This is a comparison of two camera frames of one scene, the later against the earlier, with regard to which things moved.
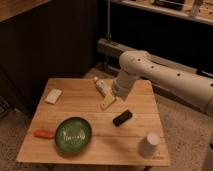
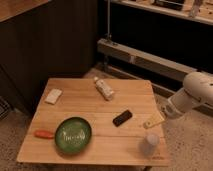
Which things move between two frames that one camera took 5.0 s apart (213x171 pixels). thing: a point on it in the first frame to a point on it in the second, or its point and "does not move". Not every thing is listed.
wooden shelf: x=201 y=10 does not move
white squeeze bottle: x=103 y=86 does not move
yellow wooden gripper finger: x=107 y=100 to x=155 y=119
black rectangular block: x=121 y=118 does not move
